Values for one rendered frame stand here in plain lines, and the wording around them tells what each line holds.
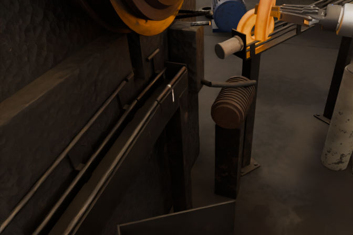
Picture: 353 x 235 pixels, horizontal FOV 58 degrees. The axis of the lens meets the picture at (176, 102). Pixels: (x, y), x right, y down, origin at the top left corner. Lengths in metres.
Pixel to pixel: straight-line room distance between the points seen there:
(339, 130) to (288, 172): 0.30
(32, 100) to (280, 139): 1.44
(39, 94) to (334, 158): 1.37
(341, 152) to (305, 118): 0.44
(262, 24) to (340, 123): 0.73
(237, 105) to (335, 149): 0.65
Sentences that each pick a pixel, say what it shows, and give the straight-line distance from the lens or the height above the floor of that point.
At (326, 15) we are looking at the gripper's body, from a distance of 1.01.
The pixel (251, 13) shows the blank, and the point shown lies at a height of 0.78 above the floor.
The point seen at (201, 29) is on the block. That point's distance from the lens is 1.06.
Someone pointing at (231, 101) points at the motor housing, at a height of 0.53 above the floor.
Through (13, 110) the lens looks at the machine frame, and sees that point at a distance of 0.62.
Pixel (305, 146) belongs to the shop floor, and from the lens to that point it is 1.83.
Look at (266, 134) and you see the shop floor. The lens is 1.86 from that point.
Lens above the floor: 1.18
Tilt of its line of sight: 34 degrees down
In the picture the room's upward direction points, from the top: 4 degrees counter-clockwise
